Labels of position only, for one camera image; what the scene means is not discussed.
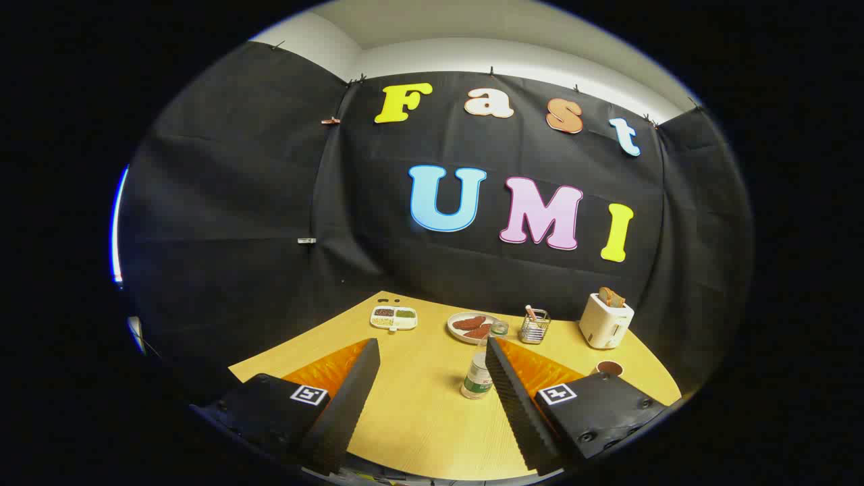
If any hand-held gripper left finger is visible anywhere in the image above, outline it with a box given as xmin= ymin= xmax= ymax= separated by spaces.
xmin=191 ymin=337 xmax=382 ymax=477

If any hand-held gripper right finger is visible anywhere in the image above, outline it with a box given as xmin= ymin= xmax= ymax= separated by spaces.
xmin=485 ymin=336 xmax=670 ymax=477

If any clear plastic juice bottle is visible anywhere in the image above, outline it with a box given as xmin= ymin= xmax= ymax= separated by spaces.
xmin=460 ymin=344 xmax=496 ymax=400

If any wooden table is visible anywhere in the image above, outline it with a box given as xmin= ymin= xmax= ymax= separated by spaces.
xmin=228 ymin=290 xmax=682 ymax=481

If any white round plate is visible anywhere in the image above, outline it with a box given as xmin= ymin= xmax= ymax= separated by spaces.
xmin=447 ymin=311 xmax=502 ymax=345

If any white divided seed dish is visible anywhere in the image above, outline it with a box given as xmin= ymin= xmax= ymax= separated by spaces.
xmin=369 ymin=306 xmax=419 ymax=332

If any white toaster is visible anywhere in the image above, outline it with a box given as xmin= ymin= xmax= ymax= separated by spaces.
xmin=578 ymin=292 xmax=635 ymax=350

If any black backdrop cloth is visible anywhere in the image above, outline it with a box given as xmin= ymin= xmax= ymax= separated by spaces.
xmin=118 ymin=40 xmax=753 ymax=406

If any metal wire holder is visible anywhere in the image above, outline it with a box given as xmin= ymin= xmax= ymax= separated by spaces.
xmin=519 ymin=308 xmax=551 ymax=345

